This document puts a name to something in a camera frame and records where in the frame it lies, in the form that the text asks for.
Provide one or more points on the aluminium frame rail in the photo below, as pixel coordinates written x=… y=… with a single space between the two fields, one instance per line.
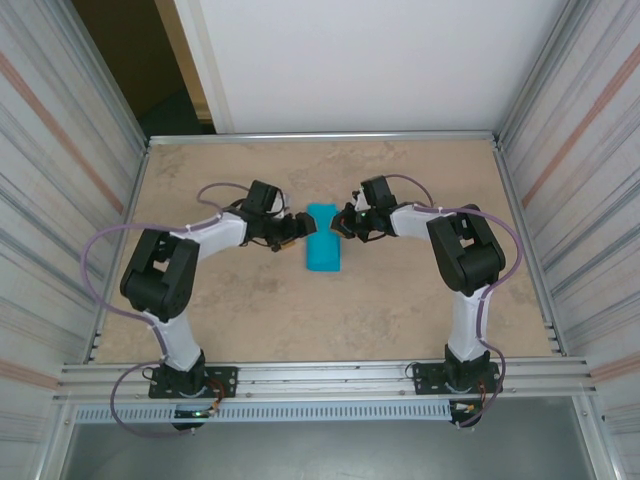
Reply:
x=320 y=137
x=140 y=170
x=503 y=170

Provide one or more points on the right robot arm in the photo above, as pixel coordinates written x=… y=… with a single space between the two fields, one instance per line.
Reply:
x=465 y=250

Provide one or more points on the aluminium corner post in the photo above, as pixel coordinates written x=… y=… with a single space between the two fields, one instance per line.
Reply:
x=102 y=70
x=540 y=70

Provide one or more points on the blue cloth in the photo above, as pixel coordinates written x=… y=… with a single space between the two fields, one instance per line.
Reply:
x=322 y=250

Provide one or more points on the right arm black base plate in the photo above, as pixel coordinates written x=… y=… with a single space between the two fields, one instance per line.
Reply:
x=425 y=377

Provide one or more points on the wide aluminium mounting rail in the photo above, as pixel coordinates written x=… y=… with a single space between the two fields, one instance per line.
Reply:
x=320 y=382

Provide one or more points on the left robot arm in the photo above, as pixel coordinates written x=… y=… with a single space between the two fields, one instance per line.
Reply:
x=165 y=270

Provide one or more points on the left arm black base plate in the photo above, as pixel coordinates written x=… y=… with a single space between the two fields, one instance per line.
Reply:
x=225 y=382

